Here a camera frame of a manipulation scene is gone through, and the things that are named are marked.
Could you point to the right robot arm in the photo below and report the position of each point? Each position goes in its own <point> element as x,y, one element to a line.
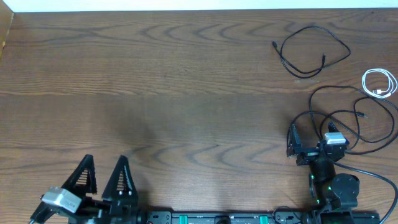
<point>335,194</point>

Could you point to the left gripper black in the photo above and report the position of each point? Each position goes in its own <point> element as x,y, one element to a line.
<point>101,203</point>

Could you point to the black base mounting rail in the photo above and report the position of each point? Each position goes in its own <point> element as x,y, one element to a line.
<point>282,216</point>

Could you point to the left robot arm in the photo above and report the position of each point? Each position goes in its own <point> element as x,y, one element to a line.
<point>118,204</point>

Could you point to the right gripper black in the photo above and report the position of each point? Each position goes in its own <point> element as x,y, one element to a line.
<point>295,149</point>

